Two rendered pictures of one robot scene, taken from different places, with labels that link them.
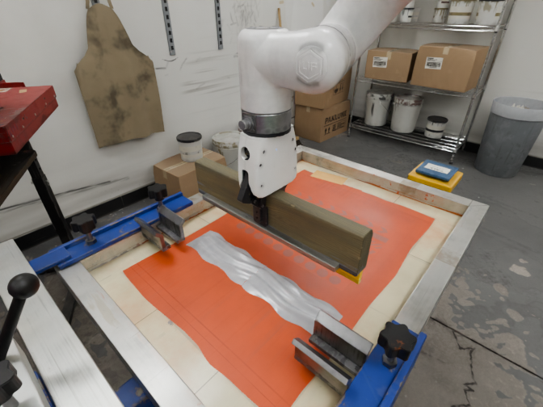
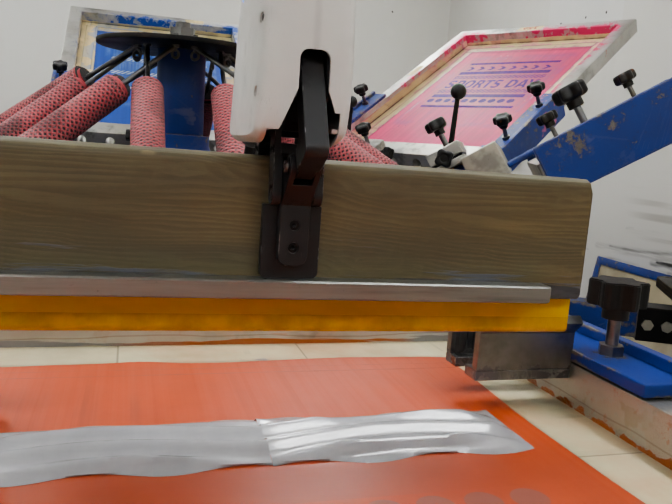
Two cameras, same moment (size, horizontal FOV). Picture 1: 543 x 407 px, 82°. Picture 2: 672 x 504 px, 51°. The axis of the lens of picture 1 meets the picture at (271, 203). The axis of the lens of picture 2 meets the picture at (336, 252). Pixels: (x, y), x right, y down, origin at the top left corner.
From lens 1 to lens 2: 0.81 m
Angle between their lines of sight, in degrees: 111
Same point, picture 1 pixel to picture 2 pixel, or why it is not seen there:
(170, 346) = (215, 352)
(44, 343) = not seen: hidden behind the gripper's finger
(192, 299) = (289, 380)
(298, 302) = (86, 441)
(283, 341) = (54, 409)
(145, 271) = (422, 367)
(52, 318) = not seen: hidden behind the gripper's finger
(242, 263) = (319, 429)
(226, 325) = (182, 385)
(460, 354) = not seen: outside the picture
